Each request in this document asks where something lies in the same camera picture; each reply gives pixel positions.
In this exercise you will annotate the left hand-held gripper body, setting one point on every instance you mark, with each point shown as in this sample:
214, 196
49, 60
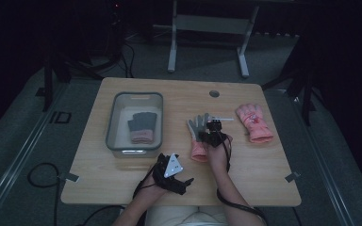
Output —
169, 169

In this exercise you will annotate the white metal stand frame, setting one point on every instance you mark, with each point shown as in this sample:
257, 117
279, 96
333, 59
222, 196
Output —
210, 23

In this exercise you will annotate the grey metal table clip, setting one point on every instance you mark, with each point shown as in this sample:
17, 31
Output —
70, 177
292, 177

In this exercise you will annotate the silver floor rail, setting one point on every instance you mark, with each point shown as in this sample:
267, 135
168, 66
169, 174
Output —
19, 163
323, 163

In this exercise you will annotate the pink padded glove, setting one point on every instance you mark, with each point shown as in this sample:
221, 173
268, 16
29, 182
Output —
141, 125
254, 124
196, 125

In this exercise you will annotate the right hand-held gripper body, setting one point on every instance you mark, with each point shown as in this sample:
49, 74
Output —
214, 138

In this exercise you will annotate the black tripod stand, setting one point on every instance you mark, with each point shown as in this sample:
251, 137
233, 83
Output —
48, 78
304, 78

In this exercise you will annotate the person's left hand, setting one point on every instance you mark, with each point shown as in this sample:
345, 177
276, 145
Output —
155, 190

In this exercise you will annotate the grey plastic storage bin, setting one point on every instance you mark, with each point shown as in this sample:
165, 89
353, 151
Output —
116, 125

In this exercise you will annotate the person's light trousers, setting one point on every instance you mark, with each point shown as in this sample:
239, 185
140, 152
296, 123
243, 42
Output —
185, 216

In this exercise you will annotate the person's right hand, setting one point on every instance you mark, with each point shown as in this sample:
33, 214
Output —
217, 157

